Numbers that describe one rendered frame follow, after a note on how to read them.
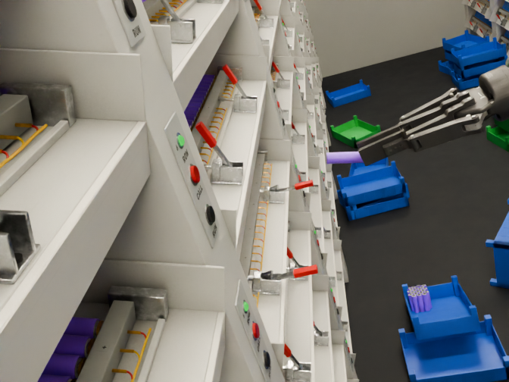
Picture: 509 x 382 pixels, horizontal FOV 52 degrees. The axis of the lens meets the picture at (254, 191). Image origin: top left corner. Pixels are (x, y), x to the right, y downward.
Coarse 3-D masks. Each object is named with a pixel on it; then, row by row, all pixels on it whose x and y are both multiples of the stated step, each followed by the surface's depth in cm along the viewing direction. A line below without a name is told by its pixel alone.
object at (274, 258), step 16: (272, 144) 116; (288, 144) 115; (272, 160) 117; (288, 160) 117; (272, 176) 111; (288, 176) 111; (288, 192) 105; (272, 208) 99; (288, 208) 99; (272, 224) 94; (272, 240) 90; (256, 256) 86; (272, 256) 86; (256, 304) 76; (272, 304) 76; (272, 320) 73; (272, 336) 70
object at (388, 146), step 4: (396, 140) 79; (400, 140) 78; (404, 140) 78; (408, 140) 77; (416, 140) 76; (388, 144) 79; (392, 144) 79; (396, 144) 78; (400, 144) 78; (404, 144) 78; (408, 144) 78; (416, 144) 76; (384, 148) 79; (388, 148) 79; (392, 148) 79; (396, 148) 79; (400, 148) 79; (404, 148) 79; (412, 148) 77; (388, 152) 79; (392, 152) 79
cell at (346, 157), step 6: (330, 156) 82; (336, 156) 82; (342, 156) 82; (348, 156) 82; (354, 156) 82; (360, 156) 82; (330, 162) 83; (336, 162) 83; (342, 162) 83; (348, 162) 83; (354, 162) 83; (360, 162) 82
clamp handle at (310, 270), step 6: (294, 270) 77; (300, 270) 77; (306, 270) 76; (312, 270) 76; (270, 276) 77; (276, 276) 78; (282, 276) 77; (288, 276) 77; (294, 276) 76; (300, 276) 76
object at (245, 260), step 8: (256, 160) 112; (256, 168) 108; (264, 168) 111; (256, 176) 105; (256, 184) 102; (256, 192) 100; (256, 200) 97; (248, 208) 94; (256, 208) 94; (264, 208) 97; (248, 216) 92; (256, 216) 92; (248, 224) 90; (248, 232) 88; (256, 232) 90; (264, 232) 90; (248, 240) 85; (248, 248) 84; (240, 256) 82; (248, 256) 82; (248, 264) 80; (248, 272) 78; (256, 296) 75
